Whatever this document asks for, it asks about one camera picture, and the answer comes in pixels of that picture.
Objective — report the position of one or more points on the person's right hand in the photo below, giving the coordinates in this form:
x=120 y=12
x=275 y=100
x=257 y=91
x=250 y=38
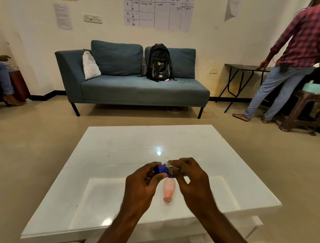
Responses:
x=200 y=192

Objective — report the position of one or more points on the person's left hand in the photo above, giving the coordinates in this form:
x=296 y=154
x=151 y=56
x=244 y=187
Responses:
x=138 y=192

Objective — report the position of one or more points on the pink bottle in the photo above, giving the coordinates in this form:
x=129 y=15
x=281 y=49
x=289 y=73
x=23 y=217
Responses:
x=169 y=190

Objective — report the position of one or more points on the blue patterned bottle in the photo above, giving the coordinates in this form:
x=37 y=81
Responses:
x=161 y=169

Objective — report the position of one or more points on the white wiping tissue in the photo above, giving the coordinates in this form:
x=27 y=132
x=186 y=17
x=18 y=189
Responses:
x=171 y=165

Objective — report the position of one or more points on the person's left forearm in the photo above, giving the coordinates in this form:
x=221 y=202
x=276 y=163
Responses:
x=120 y=230

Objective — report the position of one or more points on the person's right forearm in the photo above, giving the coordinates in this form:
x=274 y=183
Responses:
x=222 y=230

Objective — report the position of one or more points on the white glossy table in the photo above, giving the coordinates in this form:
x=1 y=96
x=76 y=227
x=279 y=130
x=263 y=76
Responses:
x=145 y=140

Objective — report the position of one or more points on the round flat object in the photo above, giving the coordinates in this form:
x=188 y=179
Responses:
x=175 y=110

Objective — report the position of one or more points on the teal fabric sofa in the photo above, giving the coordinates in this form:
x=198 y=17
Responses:
x=145 y=90

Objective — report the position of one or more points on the brown plastic stool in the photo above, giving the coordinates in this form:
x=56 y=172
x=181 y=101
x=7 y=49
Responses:
x=297 y=117

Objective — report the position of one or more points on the teal sofa back cushion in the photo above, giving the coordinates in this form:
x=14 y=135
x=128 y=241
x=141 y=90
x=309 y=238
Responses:
x=183 y=62
x=115 y=57

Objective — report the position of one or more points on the black backpack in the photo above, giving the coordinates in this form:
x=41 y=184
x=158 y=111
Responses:
x=158 y=62

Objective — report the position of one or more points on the black folding table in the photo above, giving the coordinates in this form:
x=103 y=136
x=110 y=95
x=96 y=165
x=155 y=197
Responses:
x=240 y=66

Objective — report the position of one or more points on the white pillow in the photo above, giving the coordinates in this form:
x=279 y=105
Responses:
x=90 y=66

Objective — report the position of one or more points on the pale teal box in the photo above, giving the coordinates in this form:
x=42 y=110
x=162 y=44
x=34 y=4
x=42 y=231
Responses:
x=311 y=87

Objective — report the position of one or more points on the dark red cabinet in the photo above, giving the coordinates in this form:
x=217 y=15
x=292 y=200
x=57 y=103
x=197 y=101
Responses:
x=21 y=85

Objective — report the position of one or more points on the curled white paper sheet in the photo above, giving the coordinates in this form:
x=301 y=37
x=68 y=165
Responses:
x=232 y=7

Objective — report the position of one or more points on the white printed notice sheet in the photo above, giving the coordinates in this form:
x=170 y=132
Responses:
x=62 y=16

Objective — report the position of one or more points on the cream wall socket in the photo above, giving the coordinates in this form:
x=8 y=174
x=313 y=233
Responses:
x=213 y=71

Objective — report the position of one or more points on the white wall chart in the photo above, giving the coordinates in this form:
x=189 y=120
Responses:
x=160 y=15

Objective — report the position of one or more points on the white wall switch plate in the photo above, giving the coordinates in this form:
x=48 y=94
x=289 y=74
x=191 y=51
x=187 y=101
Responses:
x=93 y=19

